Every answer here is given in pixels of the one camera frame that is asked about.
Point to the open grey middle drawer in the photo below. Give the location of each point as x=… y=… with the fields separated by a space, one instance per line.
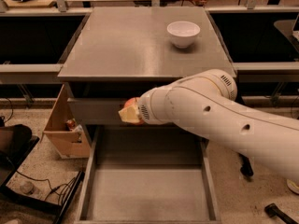
x=147 y=175

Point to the closed grey top drawer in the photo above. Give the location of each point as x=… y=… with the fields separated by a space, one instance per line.
x=97 y=111

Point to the grey drawer cabinet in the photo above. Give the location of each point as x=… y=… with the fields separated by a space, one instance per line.
x=124 y=51

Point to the white sneaker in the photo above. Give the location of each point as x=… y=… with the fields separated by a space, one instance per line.
x=293 y=187

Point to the black tool handle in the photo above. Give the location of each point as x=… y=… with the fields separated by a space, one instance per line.
x=273 y=211

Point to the clear plastic bottle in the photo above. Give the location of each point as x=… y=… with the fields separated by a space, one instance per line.
x=28 y=188

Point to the cardboard box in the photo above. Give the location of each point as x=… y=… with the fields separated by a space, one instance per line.
x=63 y=132

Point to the white ceramic bowl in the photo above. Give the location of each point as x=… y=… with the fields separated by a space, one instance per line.
x=183 y=33

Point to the black desk leg bar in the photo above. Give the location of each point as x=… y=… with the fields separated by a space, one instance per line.
x=246 y=168

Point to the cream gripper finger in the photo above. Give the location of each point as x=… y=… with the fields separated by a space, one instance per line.
x=130 y=114

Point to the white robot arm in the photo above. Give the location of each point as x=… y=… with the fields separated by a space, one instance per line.
x=204 y=104

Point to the red apple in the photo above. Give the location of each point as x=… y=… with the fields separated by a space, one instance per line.
x=134 y=101

